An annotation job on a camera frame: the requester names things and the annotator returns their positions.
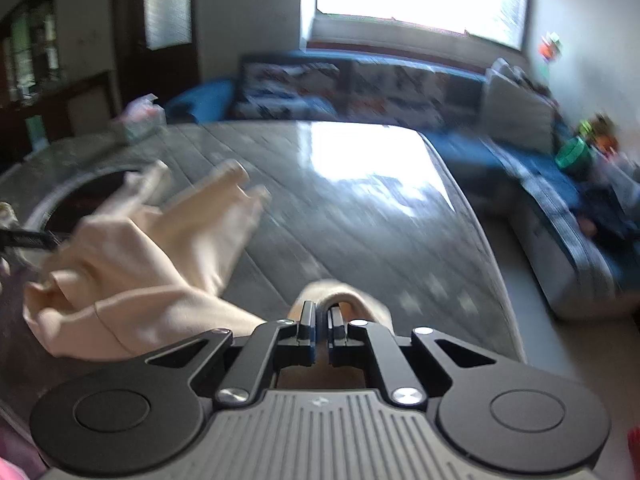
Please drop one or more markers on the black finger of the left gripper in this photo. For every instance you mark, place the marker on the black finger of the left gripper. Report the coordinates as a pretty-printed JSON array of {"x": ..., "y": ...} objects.
[{"x": 36, "y": 240}]

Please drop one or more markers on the green plastic bowl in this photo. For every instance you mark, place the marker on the green plastic bowl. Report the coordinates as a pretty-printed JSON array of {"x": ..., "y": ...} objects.
[{"x": 574, "y": 158}]

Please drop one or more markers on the pink floral garment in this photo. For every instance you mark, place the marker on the pink floral garment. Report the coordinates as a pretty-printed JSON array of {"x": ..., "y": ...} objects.
[{"x": 9, "y": 471}]

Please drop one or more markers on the dark wooden door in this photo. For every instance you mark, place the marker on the dark wooden door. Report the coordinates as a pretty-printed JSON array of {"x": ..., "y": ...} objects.
[{"x": 154, "y": 48}]

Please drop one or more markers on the cream knit sweater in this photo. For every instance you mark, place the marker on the cream knit sweater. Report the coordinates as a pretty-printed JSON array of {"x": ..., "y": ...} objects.
[{"x": 135, "y": 278}]

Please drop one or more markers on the colourful pinwheel toy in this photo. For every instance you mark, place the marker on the colourful pinwheel toy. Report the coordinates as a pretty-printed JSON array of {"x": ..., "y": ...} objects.
[{"x": 550, "y": 47}]

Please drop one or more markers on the white tissue box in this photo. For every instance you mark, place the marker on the white tissue box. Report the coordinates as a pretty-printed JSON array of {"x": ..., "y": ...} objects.
[{"x": 140, "y": 118}]

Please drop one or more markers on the plush teddy toy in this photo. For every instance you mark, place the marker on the plush teddy toy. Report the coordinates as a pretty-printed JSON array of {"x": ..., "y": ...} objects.
[{"x": 599, "y": 132}]

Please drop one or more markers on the left butterfly print cushion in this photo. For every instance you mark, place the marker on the left butterfly print cushion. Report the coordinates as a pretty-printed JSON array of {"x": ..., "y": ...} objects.
[{"x": 288, "y": 92}]

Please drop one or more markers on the right butterfly print cushion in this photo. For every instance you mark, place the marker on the right butterfly print cushion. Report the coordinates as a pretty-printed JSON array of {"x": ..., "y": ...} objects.
[{"x": 399, "y": 95}]

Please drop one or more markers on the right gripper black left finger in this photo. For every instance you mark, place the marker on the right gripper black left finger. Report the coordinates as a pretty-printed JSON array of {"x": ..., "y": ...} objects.
[{"x": 272, "y": 347}]

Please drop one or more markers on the dark blue clothes pile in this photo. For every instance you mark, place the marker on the dark blue clothes pile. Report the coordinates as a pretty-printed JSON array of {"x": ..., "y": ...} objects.
[{"x": 599, "y": 205}]

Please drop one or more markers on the butterfly print cushion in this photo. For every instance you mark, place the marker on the butterfly print cushion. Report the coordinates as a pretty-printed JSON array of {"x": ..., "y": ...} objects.
[
  {"x": 399, "y": 95},
  {"x": 288, "y": 92}
]

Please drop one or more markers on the blue corner sofa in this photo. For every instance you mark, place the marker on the blue corner sofa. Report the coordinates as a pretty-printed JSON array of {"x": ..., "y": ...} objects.
[{"x": 570, "y": 204}]

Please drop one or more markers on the round black induction cooktop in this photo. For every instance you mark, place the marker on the round black induction cooktop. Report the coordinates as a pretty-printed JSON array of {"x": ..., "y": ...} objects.
[{"x": 61, "y": 210}]

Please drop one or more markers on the dark wooden cabinet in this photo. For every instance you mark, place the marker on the dark wooden cabinet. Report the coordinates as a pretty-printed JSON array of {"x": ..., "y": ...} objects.
[{"x": 45, "y": 98}]

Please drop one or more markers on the grey plain pillow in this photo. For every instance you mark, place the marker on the grey plain pillow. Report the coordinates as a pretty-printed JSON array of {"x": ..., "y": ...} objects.
[{"x": 515, "y": 115}]

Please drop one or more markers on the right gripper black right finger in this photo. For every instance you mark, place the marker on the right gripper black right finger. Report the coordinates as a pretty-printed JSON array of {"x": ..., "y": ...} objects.
[{"x": 373, "y": 349}]

